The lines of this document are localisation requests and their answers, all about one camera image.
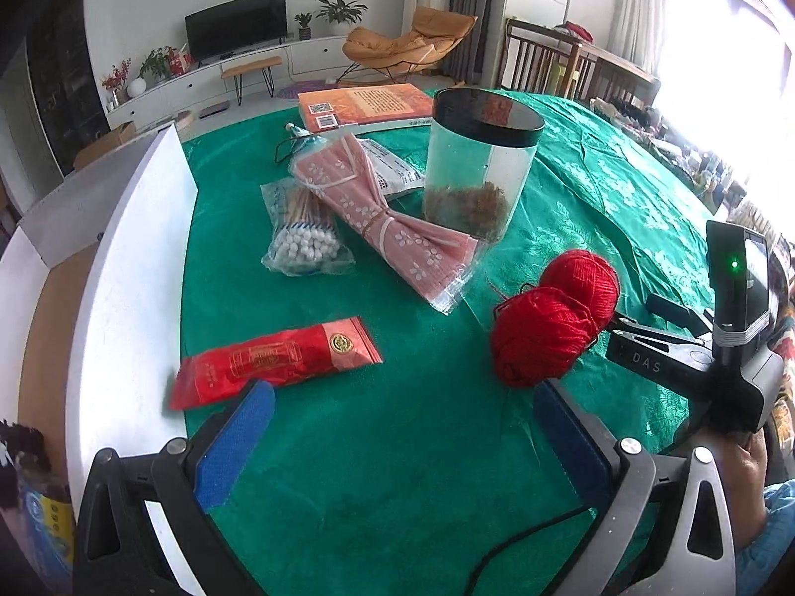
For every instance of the bag of cotton swabs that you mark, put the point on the bag of cotton swabs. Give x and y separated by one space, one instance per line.
304 242

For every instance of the dark wooden slatted chair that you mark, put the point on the dark wooden slatted chair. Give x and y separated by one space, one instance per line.
621 77
534 56

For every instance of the purple round rug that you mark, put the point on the purple round rug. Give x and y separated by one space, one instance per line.
304 88

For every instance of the red flowers in white vase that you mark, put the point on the red flowers in white vase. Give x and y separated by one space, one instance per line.
121 81

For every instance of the green patterned tablecloth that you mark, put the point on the green patterned tablecloth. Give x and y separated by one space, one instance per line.
404 447

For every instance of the orange lounge chair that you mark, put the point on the orange lounge chair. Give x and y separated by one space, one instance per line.
404 43

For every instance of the wooden stool with metal legs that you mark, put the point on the wooden stool with metal legs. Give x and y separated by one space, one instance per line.
251 65

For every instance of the person's right hand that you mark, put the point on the person's right hand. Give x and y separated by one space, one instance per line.
753 465

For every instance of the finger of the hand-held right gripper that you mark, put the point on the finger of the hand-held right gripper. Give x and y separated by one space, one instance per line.
674 310
646 328

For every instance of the large green potted plant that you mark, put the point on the large green potted plant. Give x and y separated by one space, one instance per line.
340 12

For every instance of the grey curtain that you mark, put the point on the grey curtain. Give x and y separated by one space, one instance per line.
475 12

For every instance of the red foil packet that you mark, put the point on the red foil packet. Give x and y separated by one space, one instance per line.
267 357

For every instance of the red ornament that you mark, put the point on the red ornament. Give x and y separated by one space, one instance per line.
180 63

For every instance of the leafy green plant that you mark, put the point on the leafy green plant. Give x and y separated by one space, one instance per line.
156 63

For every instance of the red yarn ball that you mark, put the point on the red yarn ball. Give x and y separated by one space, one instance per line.
540 338
584 279

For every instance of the black television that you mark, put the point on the black television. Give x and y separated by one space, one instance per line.
236 25

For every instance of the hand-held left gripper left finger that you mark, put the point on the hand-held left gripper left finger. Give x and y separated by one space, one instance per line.
236 447

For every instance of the white television cabinet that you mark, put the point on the white television cabinet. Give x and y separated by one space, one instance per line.
186 84

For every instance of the dark display cabinet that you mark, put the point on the dark display cabinet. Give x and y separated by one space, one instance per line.
65 87

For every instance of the pile of small household things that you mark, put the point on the pile of small household things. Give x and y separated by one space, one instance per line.
695 161

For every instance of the white printed packet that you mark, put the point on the white printed packet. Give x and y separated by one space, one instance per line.
394 171

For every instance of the small green potted plant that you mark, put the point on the small green potted plant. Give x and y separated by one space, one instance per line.
304 25

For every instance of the person's right forearm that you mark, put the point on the person's right forearm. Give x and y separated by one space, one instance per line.
776 528

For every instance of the orange book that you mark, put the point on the orange book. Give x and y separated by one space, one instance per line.
372 102

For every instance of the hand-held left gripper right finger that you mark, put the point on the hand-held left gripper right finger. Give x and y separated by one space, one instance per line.
571 447

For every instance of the clear jar with black lid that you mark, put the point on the clear jar with black lid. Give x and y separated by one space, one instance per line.
478 161

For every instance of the pink cloth in clear packet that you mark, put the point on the pink cloth in clear packet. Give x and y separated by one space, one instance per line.
385 223

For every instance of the white box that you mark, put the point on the white box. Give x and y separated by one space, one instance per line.
130 298

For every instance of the white curtain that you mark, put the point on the white curtain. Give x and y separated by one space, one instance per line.
652 12

